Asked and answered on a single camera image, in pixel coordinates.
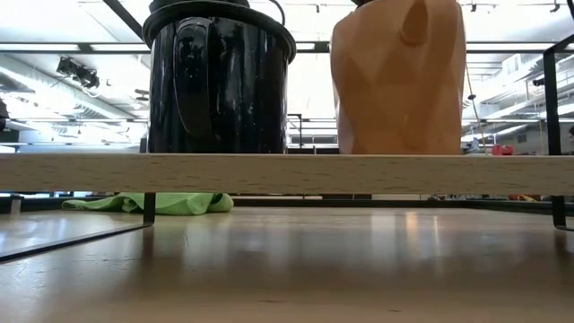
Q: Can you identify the black metal shelf frame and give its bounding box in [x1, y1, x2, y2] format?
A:
[0, 193, 574, 217]

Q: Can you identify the orange faceted mug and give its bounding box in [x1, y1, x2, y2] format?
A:
[330, 0, 467, 156]

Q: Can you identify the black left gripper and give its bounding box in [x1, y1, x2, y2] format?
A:
[150, 0, 250, 9]

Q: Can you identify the black ceiling spotlight cluster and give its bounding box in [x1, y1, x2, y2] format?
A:
[56, 57, 100, 90]

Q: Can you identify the glossy black mug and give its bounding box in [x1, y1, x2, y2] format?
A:
[142, 1, 297, 154]

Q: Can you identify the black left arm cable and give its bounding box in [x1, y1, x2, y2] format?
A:
[267, 0, 286, 26]

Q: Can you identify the distant black metal frame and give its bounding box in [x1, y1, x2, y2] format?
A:
[286, 113, 303, 149]

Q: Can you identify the distant black workbench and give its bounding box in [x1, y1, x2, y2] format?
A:
[286, 147, 340, 155]

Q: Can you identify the silver ceiling duct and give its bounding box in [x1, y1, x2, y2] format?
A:
[0, 53, 149, 135]

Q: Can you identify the wooden shelf with black frame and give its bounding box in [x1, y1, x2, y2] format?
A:
[0, 0, 574, 266]

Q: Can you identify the green cloth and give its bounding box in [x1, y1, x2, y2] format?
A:
[61, 192, 235, 216]

